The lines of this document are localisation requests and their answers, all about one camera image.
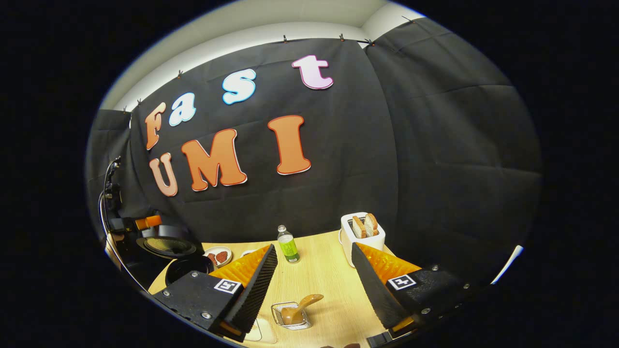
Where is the small dish of red beans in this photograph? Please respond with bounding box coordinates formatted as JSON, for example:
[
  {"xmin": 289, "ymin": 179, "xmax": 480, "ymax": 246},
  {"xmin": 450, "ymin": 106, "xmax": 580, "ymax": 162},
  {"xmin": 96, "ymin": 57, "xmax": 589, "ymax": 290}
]
[{"xmin": 203, "ymin": 246, "xmax": 233, "ymax": 268}]

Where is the white toaster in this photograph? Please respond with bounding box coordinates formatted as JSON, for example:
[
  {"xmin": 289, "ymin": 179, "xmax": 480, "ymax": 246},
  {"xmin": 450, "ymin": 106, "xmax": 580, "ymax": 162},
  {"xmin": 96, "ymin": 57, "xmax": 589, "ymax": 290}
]
[{"xmin": 339, "ymin": 212, "xmax": 386, "ymax": 267}]

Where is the row of cloth clips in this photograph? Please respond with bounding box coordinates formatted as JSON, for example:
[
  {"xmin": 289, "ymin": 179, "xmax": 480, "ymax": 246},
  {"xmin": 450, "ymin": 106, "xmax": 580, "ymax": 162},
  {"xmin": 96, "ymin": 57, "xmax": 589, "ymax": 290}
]
[{"xmin": 121, "ymin": 16, "xmax": 416, "ymax": 113}]

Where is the clear rice container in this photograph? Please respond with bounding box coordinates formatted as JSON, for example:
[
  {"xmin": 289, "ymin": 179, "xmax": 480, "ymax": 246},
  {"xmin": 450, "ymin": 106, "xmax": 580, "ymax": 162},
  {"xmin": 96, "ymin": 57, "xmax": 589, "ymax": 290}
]
[{"xmin": 244, "ymin": 317, "xmax": 277, "ymax": 345}]

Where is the wooden spoon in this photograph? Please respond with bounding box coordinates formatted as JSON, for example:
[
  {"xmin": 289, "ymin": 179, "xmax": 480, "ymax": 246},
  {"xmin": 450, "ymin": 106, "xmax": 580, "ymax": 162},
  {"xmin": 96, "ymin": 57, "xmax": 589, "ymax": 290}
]
[{"xmin": 281, "ymin": 294, "xmax": 324, "ymax": 325}]

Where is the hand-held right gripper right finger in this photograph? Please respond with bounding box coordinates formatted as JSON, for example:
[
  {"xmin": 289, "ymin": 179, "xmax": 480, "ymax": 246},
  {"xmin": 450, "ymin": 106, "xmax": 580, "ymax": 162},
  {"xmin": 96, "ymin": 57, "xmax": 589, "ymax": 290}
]
[{"xmin": 351, "ymin": 243, "xmax": 484, "ymax": 339}]

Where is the thin grey cable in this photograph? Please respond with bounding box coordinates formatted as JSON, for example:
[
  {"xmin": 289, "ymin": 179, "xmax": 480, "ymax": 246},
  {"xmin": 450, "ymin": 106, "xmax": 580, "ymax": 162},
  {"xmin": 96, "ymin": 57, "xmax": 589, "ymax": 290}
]
[{"xmin": 98, "ymin": 159, "xmax": 147, "ymax": 291}]

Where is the dark grey rice cooker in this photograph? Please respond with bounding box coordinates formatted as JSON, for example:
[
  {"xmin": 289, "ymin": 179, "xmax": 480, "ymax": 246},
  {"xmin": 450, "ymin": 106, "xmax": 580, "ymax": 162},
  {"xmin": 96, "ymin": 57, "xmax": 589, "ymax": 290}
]
[{"xmin": 136, "ymin": 225, "xmax": 214, "ymax": 287}]

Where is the black backdrop cloth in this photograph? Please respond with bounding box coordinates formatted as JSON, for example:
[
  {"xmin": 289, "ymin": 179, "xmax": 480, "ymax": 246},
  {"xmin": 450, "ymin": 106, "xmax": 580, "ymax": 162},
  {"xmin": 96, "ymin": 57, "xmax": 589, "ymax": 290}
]
[{"xmin": 86, "ymin": 17, "xmax": 542, "ymax": 286}]

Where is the green drink bottle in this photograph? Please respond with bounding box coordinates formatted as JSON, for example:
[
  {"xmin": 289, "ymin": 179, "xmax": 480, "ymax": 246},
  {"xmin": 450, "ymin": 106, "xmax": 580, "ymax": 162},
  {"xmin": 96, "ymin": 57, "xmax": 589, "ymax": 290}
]
[{"xmin": 277, "ymin": 225, "xmax": 300, "ymax": 263}]

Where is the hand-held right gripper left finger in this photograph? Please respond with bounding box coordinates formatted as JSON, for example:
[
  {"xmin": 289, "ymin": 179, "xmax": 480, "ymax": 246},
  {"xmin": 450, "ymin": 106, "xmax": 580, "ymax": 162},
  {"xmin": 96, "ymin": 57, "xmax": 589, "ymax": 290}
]
[{"xmin": 150, "ymin": 243, "xmax": 279, "ymax": 341}]

